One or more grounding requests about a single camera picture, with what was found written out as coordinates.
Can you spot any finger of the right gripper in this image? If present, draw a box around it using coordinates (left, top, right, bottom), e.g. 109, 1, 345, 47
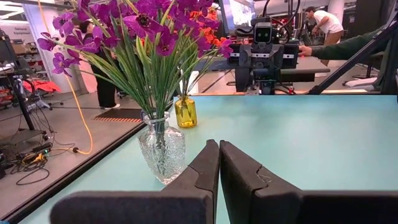
248, 45, 264, 78
263, 45, 279, 78

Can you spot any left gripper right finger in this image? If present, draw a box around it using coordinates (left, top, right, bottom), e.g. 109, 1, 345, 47
219, 140, 398, 224

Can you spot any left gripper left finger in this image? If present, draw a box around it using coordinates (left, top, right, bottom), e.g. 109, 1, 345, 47
49, 139, 220, 224

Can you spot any orange artificial flower bunch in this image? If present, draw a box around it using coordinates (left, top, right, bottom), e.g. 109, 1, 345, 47
183, 26, 220, 98
186, 35, 229, 98
178, 6, 220, 98

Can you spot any purple artificial flower bunch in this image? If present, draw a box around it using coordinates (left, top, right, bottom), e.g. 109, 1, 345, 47
37, 0, 125, 119
93, 0, 193, 121
149, 0, 234, 121

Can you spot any clear cut-glass vase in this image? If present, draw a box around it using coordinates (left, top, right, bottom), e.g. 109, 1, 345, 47
137, 111, 187, 186

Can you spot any yellow glass vase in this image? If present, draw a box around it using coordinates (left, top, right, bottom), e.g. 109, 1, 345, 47
174, 95, 198, 129

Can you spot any person's hand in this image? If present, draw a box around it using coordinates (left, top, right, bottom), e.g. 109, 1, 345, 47
297, 45, 313, 57

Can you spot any grey desk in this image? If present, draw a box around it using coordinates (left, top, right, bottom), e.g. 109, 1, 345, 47
198, 55, 331, 84

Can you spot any computer monitor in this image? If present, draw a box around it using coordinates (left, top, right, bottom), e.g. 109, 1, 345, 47
218, 0, 257, 35

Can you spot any person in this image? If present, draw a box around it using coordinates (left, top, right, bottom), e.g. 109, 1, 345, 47
79, 19, 121, 110
303, 6, 345, 68

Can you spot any black diagonal support strut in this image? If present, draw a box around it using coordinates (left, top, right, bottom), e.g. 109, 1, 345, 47
307, 18, 398, 96

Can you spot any green table mat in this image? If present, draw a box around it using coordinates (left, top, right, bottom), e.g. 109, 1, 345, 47
18, 95, 398, 224

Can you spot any person's shoe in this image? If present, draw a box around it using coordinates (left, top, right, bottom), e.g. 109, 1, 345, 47
343, 77, 379, 88

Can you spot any black striped-edge floor mat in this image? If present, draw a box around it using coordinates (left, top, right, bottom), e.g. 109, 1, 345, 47
92, 108, 144, 123

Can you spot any black power strip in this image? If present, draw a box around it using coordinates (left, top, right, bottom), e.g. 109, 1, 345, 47
15, 142, 52, 162

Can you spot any red cloth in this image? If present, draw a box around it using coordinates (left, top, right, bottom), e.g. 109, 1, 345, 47
23, 79, 62, 94

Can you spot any black stand pole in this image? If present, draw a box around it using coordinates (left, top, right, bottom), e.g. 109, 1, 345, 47
6, 73, 47, 138

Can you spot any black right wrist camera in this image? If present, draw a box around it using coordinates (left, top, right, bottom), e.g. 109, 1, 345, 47
253, 21, 274, 44

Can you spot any black upright rig post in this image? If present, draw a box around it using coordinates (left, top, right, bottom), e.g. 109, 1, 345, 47
381, 30, 398, 96

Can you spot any yellow floor cable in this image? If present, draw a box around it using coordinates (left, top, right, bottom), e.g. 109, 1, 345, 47
36, 0, 94, 156

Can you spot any white wall sign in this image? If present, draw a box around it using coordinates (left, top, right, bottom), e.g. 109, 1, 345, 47
0, 20, 35, 41

